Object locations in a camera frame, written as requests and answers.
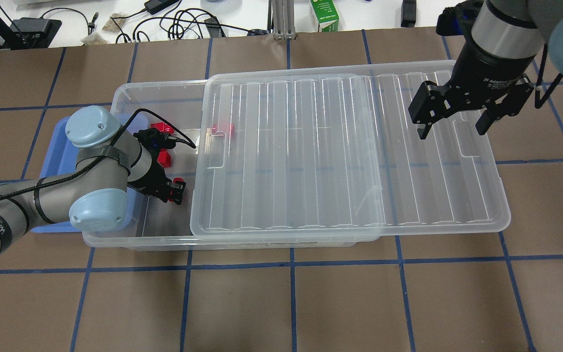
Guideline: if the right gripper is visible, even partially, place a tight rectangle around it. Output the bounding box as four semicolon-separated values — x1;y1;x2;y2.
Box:
408;44;534;140

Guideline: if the clear plastic storage box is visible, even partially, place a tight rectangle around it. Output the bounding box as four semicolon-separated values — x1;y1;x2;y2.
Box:
84;75;387;250

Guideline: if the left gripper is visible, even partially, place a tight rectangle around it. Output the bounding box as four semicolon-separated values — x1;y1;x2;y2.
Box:
128;166;186;205

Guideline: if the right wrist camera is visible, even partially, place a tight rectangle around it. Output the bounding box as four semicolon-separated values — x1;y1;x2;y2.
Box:
435;0;484;37

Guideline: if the red block cluster upper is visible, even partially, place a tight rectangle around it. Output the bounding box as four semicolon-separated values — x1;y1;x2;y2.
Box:
150;122;175;134

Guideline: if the green carton box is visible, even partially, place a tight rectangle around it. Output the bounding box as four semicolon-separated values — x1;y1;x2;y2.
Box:
309;0;340;33

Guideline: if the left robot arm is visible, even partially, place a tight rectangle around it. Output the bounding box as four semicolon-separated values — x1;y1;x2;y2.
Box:
0;106;196;254

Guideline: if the red block cluster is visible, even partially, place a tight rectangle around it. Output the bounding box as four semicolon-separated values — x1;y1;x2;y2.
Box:
150;122;175;134
156;149;172;169

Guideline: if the red block far centre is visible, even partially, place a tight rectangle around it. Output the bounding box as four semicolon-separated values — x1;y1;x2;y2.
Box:
210;123;235;139

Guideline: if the aluminium frame post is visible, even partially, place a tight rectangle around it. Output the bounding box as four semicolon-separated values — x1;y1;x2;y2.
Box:
268;0;297;40

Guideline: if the red block cluster lower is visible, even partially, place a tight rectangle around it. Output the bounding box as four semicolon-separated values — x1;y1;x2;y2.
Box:
156;149;172;169

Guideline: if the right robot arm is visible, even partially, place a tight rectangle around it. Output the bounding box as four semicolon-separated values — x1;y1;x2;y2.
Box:
408;0;563;139

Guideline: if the clear plastic box lid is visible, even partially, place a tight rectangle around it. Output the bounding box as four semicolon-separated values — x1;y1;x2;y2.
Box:
190;60;511;243

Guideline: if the blue plastic tray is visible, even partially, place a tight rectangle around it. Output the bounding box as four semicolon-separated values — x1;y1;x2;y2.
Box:
31;117;142;233

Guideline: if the snack bag right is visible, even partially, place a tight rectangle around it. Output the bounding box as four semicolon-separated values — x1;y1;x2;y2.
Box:
101;16;128;34

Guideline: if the black power adapter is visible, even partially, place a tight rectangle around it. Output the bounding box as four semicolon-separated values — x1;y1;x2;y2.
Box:
144;0;180;14

